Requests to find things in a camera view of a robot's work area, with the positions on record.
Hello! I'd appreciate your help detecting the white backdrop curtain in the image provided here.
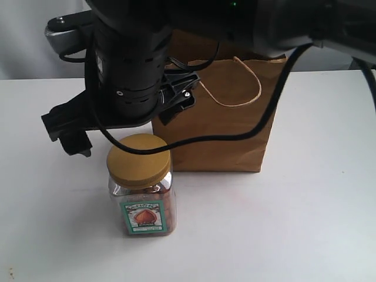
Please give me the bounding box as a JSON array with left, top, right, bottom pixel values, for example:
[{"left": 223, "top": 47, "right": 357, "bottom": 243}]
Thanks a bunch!
[{"left": 0, "top": 0, "right": 376, "bottom": 80}]

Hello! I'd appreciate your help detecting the black cable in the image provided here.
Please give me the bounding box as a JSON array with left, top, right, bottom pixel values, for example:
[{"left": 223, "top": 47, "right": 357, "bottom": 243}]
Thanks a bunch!
[{"left": 83, "top": 29, "right": 376, "bottom": 155}]

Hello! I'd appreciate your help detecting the brown paper bag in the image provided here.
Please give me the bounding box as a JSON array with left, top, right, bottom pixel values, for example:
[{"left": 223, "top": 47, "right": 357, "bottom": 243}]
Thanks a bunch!
[{"left": 152, "top": 30, "right": 287, "bottom": 173}]

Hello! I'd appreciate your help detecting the clear jar with gold lid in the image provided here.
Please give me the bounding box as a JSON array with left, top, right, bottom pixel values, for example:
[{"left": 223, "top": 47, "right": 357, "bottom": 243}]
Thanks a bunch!
[{"left": 106, "top": 146, "right": 177, "bottom": 237}]

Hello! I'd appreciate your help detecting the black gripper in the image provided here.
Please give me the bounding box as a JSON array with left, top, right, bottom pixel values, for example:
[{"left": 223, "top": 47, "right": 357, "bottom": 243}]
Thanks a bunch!
[{"left": 42, "top": 17, "right": 200, "bottom": 157}]

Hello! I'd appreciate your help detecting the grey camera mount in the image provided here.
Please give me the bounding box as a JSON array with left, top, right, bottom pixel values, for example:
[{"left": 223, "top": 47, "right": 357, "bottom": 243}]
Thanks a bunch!
[{"left": 44, "top": 11, "right": 93, "bottom": 55}]

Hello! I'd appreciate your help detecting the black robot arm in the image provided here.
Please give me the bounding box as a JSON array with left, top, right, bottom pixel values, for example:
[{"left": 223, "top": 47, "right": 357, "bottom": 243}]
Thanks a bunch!
[{"left": 42, "top": 1, "right": 375, "bottom": 157}]

